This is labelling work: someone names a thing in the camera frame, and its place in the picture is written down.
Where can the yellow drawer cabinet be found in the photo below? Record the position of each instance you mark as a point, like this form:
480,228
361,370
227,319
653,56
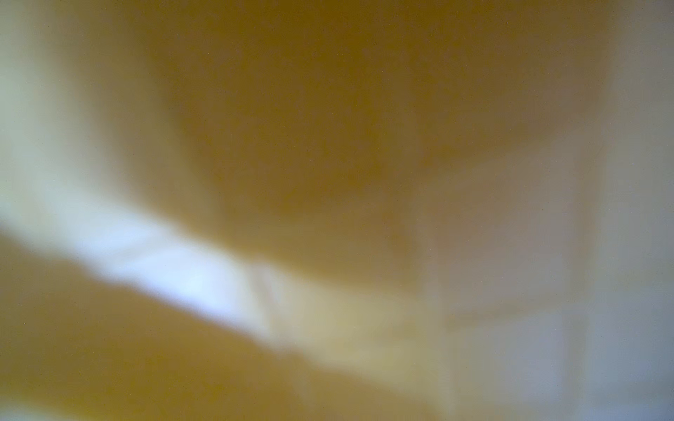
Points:
337,210

